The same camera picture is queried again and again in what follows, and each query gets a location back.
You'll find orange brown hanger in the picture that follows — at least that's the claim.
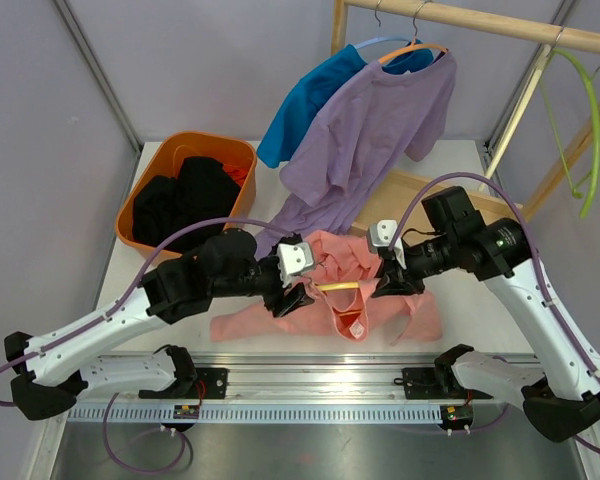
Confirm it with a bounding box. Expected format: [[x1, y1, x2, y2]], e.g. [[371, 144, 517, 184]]
[[378, 0, 448, 65]]

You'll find pink t shirt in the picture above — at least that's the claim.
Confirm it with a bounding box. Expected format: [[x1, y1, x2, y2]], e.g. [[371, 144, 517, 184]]
[[210, 231, 443, 343]]

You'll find light blue hanger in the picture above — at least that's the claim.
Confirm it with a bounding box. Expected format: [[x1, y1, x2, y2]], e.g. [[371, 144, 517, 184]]
[[354, 0, 415, 50]]

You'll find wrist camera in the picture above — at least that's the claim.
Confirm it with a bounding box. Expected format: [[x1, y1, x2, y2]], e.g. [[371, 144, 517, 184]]
[[276, 242, 316, 287], [366, 220, 407, 269]]

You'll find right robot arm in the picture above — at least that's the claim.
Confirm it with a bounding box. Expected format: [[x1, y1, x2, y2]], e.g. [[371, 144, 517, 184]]
[[367, 186, 600, 442]]

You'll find lime green hanger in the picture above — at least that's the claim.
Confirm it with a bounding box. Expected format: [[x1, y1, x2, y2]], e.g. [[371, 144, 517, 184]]
[[525, 49, 600, 219]]

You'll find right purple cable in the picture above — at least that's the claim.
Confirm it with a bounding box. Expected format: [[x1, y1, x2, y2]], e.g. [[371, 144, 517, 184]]
[[387, 172, 600, 459]]

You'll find cream yellow hanger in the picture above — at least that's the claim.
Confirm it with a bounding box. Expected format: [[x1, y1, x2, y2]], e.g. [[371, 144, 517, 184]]
[[300, 259, 367, 300]]

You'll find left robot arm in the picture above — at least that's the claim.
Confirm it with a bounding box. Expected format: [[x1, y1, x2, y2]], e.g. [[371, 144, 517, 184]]
[[4, 229, 316, 421]]

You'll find orange t shirt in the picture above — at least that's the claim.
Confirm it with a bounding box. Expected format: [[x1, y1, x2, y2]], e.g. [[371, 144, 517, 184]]
[[225, 166, 248, 185]]

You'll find lilac t shirt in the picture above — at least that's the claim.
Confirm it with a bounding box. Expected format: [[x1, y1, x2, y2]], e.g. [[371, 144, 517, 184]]
[[256, 51, 457, 258]]

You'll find aluminium mounting rail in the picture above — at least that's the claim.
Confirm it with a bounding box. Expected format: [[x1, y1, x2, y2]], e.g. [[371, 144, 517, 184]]
[[30, 354, 600, 479]]

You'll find orange plastic basket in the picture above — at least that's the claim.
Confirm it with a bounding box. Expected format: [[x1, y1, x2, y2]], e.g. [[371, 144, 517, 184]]
[[115, 131, 257, 259]]

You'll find wooden clothes rack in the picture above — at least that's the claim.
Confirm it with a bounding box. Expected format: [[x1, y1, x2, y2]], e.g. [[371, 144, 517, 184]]
[[331, 1, 600, 220]]

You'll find black t shirt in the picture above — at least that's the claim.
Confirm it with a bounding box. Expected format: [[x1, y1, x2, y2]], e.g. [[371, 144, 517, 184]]
[[132, 156, 241, 247]]

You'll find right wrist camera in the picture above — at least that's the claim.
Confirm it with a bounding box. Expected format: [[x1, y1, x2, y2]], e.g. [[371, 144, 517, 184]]
[[366, 220, 407, 269]]

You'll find blue t shirt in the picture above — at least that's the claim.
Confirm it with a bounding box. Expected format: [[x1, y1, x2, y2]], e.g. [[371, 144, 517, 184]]
[[256, 43, 434, 169]]

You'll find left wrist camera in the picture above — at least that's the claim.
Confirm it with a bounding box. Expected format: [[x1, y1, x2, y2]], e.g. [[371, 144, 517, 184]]
[[276, 242, 316, 287]]

